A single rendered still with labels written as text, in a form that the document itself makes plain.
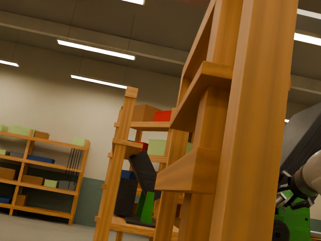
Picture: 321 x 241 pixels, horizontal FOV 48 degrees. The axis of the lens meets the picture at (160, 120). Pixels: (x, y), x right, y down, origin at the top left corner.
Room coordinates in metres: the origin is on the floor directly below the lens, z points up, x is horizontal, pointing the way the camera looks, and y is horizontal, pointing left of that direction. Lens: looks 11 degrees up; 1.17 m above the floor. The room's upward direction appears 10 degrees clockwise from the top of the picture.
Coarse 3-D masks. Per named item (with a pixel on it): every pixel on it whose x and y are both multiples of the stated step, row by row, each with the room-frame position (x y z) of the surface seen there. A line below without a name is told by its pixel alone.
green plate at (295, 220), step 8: (288, 192) 1.31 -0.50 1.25; (296, 200) 1.30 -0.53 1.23; (280, 208) 1.29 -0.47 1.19; (288, 208) 1.29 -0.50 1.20; (304, 208) 1.30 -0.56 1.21; (288, 216) 1.29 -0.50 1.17; (296, 216) 1.29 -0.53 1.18; (304, 216) 1.29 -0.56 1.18; (288, 224) 1.28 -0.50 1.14; (296, 224) 1.28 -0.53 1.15; (304, 224) 1.28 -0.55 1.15; (296, 232) 1.27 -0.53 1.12; (304, 232) 1.28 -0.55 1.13; (296, 240) 1.27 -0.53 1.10; (304, 240) 1.27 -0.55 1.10
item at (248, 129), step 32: (224, 0) 1.02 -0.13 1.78; (256, 0) 0.64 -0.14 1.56; (288, 0) 0.64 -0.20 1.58; (224, 32) 1.02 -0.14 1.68; (256, 32) 0.64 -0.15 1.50; (288, 32) 0.64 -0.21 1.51; (224, 64) 1.02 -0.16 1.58; (256, 64) 0.64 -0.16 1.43; (288, 64) 0.64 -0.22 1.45; (224, 96) 1.02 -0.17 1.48; (256, 96) 0.64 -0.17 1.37; (224, 128) 1.03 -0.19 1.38; (256, 128) 0.64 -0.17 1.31; (224, 160) 0.69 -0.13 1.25; (256, 160) 0.64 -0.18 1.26; (224, 192) 0.66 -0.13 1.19; (256, 192) 0.64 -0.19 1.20; (160, 224) 2.04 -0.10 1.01; (192, 224) 1.02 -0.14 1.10; (224, 224) 0.64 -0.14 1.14; (256, 224) 0.64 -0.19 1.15
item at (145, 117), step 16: (144, 112) 5.11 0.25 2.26; (160, 112) 4.91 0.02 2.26; (144, 128) 5.43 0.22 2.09; (160, 128) 5.18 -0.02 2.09; (144, 144) 5.03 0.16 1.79; (160, 144) 4.79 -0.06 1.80; (192, 144) 4.65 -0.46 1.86; (160, 160) 4.65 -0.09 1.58; (128, 176) 5.18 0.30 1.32; (176, 208) 4.99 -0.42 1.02; (96, 224) 5.41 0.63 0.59; (176, 224) 4.50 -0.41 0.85
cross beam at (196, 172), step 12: (192, 156) 0.78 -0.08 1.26; (204, 156) 0.73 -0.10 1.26; (216, 156) 0.73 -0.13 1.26; (168, 168) 1.34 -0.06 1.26; (180, 168) 0.96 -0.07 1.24; (192, 168) 0.75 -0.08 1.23; (204, 168) 0.73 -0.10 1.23; (216, 168) 0.73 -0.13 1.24; (156, 180) 1.97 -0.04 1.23; (168, 180) 1.25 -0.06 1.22; (180, 180) 0.92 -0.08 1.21; (192, 180) 0.73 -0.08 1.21; (204, 180) 0.73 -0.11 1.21; (180, 192) 1.24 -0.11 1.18; (192, 192) 0.87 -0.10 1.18; (204, 192) 0.73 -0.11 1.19
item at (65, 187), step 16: (0, 128) 9.35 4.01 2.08; (16, 128) 9.40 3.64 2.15; (32, 144) 9.82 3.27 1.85; (64, 144) 9.44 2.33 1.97; (80, 144) 9.57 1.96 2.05; (16, 160) 9.33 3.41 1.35; (32, 160) 9.42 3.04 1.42; (48, 160) 9.48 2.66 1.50; (0, 176) 9.41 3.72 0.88; (16, 176) 9.80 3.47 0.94; (32, 176) 9.49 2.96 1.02; (80, 176) 9.53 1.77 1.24; (16, 192) 9.39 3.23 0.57; (64, 192) 9.46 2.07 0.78; (16, 208) 9.36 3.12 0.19; (32, 208) 9.44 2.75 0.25
